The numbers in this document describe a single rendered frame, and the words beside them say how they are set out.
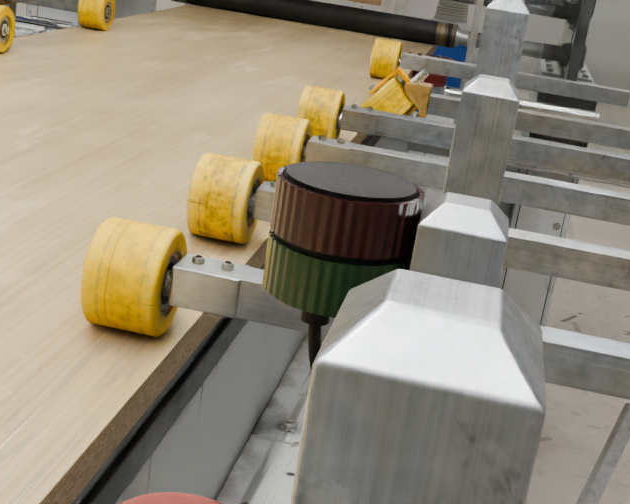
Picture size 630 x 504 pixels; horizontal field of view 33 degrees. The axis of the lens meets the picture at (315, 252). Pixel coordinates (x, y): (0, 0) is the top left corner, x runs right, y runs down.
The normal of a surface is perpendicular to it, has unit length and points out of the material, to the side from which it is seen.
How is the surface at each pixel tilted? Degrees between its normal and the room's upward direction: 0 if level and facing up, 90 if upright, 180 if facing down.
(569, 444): 0
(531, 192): 90
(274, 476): 0
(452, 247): 90
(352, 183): 0
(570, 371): 90
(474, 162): 90
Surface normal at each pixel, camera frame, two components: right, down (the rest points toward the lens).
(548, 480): 0.14, -0.94
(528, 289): -0.18, 0.28
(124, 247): 0.00, -0.55
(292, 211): -0.73, 0.11
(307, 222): -0.51, 0.19
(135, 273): -0.11, -0.11
